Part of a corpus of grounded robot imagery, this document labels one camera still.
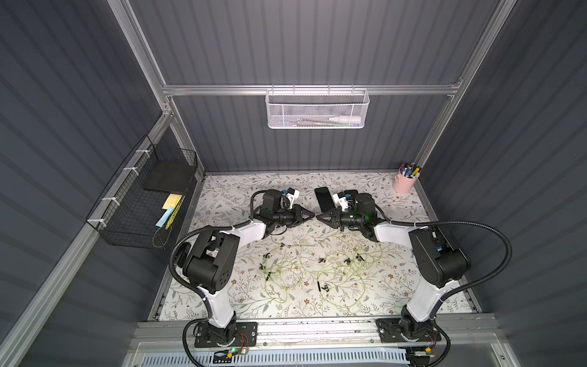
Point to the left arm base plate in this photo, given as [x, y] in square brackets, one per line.
[238, 334]

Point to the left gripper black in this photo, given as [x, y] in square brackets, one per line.
[293, 215]

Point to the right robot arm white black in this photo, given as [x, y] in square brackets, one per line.
[440, 260]

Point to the floral table mat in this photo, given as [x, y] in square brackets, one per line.
[313, 270]

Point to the middle black smartphone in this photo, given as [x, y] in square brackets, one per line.
[324, 199]

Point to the green wired earphones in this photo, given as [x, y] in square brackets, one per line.
[284, 264]
[347, 264]

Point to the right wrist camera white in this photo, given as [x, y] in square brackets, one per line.
[342, 200]

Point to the black notebook in basket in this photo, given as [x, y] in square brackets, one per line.
[169, 177]

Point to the white wire mesh basket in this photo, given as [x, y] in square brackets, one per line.
[311, 108]

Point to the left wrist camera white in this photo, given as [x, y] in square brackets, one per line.
[291, 195]

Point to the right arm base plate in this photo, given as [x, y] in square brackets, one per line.
[396, 330]

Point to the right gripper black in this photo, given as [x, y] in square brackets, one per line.
[338, 218]

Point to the pink pen cup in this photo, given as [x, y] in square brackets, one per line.
[406, 177]

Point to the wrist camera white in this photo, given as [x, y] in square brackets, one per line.
[342, 200]
[291, 195]

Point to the yellow sticky notes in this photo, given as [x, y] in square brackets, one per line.
[171, 201]

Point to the white marker in basket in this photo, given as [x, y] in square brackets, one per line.
[346, 120]

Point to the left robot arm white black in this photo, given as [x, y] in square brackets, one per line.
[203, 260]

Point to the black wire wall basket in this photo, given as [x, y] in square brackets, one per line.
[129, 216]

